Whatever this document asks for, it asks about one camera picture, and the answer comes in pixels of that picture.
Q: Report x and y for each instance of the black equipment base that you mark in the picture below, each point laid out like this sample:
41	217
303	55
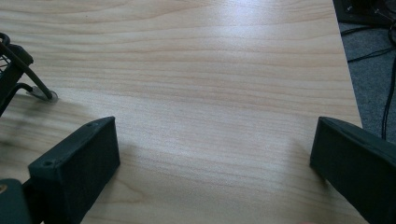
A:
364	11

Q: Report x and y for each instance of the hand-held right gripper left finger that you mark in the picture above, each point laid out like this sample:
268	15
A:
74	174

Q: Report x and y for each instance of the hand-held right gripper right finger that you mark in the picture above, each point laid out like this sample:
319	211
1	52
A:
358	168

